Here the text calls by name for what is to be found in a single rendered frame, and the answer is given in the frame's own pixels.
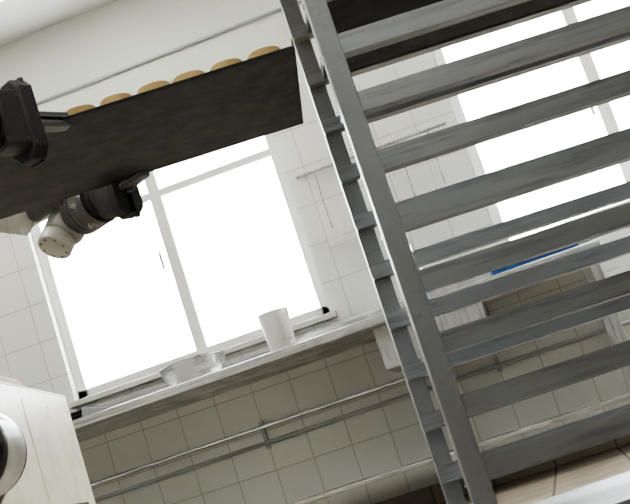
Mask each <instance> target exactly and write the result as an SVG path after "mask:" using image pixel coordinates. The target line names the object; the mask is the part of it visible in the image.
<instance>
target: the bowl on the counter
mask: <svg viewBox="0 0 630 504"><path fill-rule="evenodd" d="M224 352H225V351H224V350H217V351H211V352H207V353H203V354H199V355H196V356H192V357H189V358H186V359H183V360H180V361H177V362H175V363H172V364H170V365H167V366H165V367H163V368H161V369H160V370H158V372H159V373H160V374H161V376H162V378H163V380H164V381H165V382H166V383H168V384H169V385H170V386H171V387H172V386H175V385H178V384H181V383H184V382H187V381H189V380H192V379H195V378H198V377H201V376H204V375H207V374H210V373H213V372H215V371H218V370H221V369H223V366H224V363H225V357H224Z"/></svg>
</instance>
